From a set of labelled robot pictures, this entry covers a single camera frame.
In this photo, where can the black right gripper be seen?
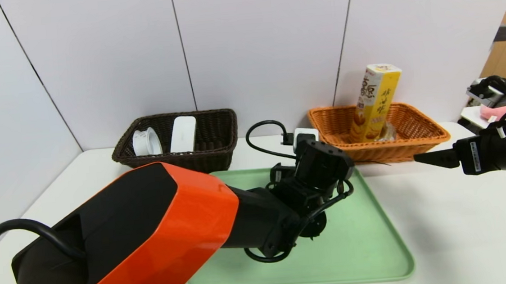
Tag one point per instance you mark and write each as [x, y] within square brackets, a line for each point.
[472, 156]

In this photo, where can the yellow chips box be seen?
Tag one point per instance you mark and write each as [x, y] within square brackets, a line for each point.
[374, 101]

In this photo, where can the white rounded plastic case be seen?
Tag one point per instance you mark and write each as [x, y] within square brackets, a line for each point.
[183, 134]

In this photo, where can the white round container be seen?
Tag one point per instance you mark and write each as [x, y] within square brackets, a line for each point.
[147, 143]

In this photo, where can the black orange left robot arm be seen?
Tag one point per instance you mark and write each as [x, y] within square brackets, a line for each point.
[152, 240]

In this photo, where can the orange wicker basket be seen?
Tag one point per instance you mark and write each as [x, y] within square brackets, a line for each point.
[416, 147]

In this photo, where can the dark brown wicker basket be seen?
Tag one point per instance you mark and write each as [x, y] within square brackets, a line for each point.
[216, 136]

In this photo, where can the pink toy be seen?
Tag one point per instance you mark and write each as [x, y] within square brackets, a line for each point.
[496, 111]

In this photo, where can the light green plastic tray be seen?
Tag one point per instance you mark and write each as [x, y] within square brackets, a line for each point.
[369, 241]

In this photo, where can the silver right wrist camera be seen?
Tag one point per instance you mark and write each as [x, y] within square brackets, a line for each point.
[484, 94]

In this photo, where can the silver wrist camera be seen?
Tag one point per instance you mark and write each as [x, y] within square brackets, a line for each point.
[484, 94]
[306, 134]

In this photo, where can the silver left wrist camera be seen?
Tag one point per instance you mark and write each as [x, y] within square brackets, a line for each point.
[306, 134]

